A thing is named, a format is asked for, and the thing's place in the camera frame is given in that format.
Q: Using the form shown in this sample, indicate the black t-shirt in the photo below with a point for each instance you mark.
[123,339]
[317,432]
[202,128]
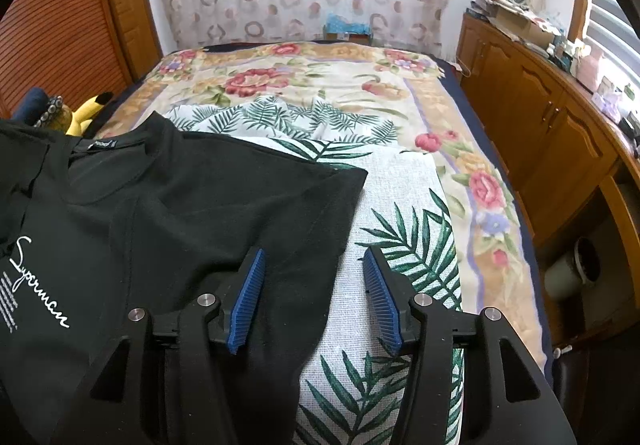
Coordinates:
[175,205]

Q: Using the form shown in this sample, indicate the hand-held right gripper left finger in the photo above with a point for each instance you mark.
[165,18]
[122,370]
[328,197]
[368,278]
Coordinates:
[247,300]

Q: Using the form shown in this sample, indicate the blue box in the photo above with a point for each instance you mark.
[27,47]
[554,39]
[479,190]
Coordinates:
[345,27]

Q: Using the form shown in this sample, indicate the floral blanket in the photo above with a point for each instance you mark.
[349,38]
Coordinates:
[300,75]

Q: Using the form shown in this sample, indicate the navy pillow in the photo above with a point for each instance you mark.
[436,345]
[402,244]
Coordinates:
[30,106]

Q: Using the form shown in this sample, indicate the palm-leaf print cloth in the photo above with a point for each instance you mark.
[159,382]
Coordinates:
[400,185]

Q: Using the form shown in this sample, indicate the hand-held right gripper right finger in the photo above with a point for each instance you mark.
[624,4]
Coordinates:
[382,300]

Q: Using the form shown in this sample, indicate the black chair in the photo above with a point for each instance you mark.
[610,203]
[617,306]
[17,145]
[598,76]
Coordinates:
[595,395]

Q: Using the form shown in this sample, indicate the white cylindrical pot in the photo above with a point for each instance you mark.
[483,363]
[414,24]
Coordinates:
[567,272]

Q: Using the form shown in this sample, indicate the cardboard box with floral cloth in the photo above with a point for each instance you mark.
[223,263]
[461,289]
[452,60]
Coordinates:
[520,22]

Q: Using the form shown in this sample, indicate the wooden cabinet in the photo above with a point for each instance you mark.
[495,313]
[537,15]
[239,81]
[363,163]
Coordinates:
[530,100]

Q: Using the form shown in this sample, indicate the louvered wooden wardrobe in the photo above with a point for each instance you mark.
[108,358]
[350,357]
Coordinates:
[65,25]

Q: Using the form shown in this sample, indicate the bead-trimmed cushion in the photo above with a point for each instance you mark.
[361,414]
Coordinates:
[51,112]

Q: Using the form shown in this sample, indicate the yellow plush toy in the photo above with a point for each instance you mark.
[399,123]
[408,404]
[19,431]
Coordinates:
[87,112]

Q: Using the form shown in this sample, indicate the pink container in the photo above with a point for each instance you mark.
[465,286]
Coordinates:
[595,67]

